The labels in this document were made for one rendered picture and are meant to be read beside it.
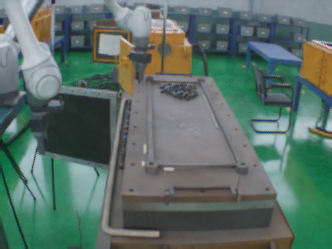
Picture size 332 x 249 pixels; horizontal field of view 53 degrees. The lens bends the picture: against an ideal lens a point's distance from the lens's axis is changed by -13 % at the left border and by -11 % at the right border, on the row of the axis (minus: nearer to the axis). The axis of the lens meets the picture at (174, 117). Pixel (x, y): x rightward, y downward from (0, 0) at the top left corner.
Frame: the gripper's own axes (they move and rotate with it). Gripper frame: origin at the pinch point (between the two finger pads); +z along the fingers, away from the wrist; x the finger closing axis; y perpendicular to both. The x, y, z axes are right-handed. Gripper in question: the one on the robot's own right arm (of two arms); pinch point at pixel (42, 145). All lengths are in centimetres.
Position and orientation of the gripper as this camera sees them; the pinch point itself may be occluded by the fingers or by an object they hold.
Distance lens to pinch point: 136.1
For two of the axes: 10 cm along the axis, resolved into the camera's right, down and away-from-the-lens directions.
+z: -0.5, 9.3, 3.6
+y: -9.9, -0.2, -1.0
